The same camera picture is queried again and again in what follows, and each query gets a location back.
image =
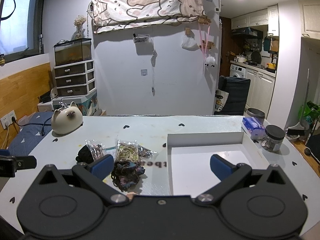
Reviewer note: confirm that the dark chair with cushion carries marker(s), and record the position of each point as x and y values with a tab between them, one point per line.
231	95

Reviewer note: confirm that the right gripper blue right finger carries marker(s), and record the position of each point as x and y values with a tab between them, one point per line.
232	178

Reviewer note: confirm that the black fabric scrunchie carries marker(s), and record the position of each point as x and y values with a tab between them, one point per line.
84	155

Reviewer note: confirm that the patterned hanging blanket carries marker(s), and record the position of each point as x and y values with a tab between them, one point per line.
113	15

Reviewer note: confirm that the glass jar black lid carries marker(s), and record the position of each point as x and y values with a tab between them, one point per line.
273	138

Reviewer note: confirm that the blue tissue pack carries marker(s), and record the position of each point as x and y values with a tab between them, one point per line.
253	128

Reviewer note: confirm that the dark crochet yarn scrunchie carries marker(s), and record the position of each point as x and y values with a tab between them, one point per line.
126	174

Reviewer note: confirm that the white plush sheep toy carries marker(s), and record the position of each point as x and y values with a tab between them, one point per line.
210	61

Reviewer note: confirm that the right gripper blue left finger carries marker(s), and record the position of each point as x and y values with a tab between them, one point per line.
91	177

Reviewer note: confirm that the white washing machine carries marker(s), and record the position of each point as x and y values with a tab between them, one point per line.
237	71

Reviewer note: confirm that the white hanging bag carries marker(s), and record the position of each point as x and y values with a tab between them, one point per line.
189	43

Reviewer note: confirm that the white shallow tray box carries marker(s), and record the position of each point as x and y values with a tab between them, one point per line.
197	162

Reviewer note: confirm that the white drawer cabinet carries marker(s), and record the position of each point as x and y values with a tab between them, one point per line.
75	79

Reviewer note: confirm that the bag of beige hair ties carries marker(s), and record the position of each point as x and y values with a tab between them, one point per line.
127	151

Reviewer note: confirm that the bag of dark hair accessories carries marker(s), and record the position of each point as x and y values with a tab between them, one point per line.
96	149

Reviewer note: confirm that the grey metal round tin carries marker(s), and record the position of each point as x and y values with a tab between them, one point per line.
255	113

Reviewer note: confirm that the white wall socket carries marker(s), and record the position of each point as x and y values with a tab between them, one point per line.
7	120

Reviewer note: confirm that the dried flower vase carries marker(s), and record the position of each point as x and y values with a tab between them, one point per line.
78	23

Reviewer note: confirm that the cream cat ceramic figurine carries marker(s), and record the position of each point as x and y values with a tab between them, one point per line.
67	120

